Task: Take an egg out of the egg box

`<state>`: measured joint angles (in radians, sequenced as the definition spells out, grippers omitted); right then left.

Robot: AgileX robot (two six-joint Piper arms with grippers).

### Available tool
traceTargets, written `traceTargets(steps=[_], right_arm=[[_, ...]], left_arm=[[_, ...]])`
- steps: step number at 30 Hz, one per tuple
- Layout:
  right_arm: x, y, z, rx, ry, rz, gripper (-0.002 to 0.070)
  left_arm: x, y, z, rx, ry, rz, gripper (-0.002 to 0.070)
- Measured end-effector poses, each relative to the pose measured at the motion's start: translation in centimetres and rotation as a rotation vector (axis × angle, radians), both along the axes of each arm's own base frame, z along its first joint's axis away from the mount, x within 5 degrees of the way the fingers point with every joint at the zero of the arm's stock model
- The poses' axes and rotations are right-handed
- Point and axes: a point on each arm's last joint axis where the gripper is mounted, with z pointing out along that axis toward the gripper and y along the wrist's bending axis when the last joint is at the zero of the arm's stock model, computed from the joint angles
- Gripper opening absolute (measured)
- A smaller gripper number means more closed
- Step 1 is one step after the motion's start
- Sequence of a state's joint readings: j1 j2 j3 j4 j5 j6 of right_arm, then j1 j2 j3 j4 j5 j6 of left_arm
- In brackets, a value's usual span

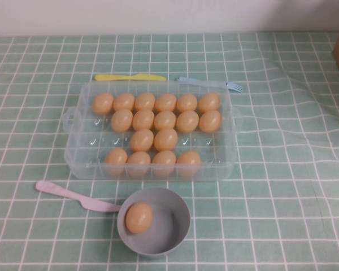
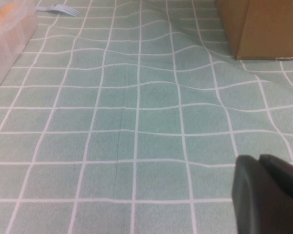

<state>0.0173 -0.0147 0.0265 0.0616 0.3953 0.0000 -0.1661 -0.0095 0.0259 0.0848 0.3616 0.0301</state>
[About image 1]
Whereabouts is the transparent plastic egg box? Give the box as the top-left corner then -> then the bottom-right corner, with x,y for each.
62,80 -> 243,181

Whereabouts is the green checked tablecloth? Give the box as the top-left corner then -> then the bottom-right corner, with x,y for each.
0,31 -> 339,271

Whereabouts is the blue plastic fork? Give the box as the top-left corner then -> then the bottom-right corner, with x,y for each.
176,76 -> 244,93

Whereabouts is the yellow plastic knife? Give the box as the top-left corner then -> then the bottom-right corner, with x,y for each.
94,73 -> 167,82

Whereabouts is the pink plastic knife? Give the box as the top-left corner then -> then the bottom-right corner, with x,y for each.
35,180 -> 122,212

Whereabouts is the brown egg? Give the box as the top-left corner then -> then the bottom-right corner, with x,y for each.
92,93 -> 115,115
134,92 -> 156,112
125,202 -> 154,234
113,93 -> 136,112
199,110 -> 223,134
110,108 -> 134,133
198,92 -> 221,113
129,129 -> 155,152
176,110 -> 200,133
154,128 -> 179,152
176,150 -> 202,178
132,109 -> 155,132
126,151 -> 152,178
154,93 -> 177,113
104,147 -> 129,177
176,93 -> 198,112
151,150 -> 177,178
154,110 -> 177,131

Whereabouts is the blue-grey round bowl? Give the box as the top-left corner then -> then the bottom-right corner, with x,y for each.
116,187 -> 192,251

